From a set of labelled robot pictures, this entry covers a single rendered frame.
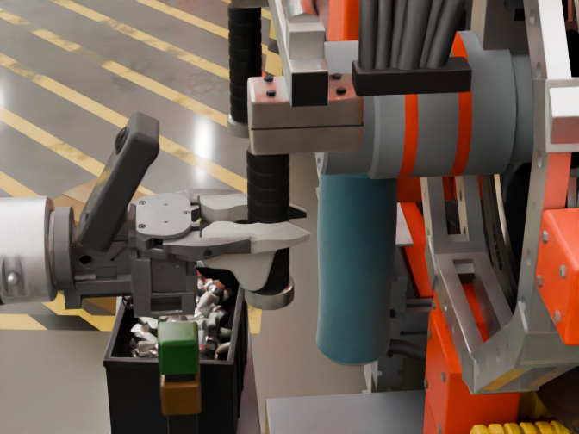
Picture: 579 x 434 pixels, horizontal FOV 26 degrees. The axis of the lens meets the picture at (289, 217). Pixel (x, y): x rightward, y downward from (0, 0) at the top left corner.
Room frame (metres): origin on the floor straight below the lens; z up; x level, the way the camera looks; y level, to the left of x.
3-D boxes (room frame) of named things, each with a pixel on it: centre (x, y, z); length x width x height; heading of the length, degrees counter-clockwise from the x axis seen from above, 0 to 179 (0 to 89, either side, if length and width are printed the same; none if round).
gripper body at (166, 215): (0.92, 0.14, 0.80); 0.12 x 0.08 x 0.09; 95
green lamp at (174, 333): (1.00, 0.11, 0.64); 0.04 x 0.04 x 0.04; 5
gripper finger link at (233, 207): (0.95, 0.03, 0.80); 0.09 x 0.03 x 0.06; 103
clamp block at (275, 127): (0.93, -0.01, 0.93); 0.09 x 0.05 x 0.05; 95
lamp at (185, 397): (1.00, 0.11, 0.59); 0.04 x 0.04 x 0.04; 5
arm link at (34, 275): (0.91, 0.22, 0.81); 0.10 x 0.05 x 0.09; 5
